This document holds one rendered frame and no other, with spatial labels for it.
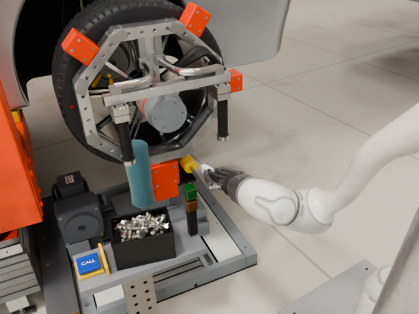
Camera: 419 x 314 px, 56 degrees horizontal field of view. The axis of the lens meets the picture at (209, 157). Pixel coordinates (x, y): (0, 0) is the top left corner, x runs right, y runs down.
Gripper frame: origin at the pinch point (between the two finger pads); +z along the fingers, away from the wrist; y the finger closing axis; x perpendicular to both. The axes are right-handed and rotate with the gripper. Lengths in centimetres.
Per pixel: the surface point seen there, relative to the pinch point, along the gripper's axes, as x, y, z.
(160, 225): 13.7, 19.5, 1.5
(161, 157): 1.4, 4.4, 32.2
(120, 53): -39, 1, 72
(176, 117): -17.5, 2.9, 11.8
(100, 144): -10.9, 26.6, 30.5
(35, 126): 10, 40, 229
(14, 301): 47, 73, 50
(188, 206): 10.6, 8.7, 1.2
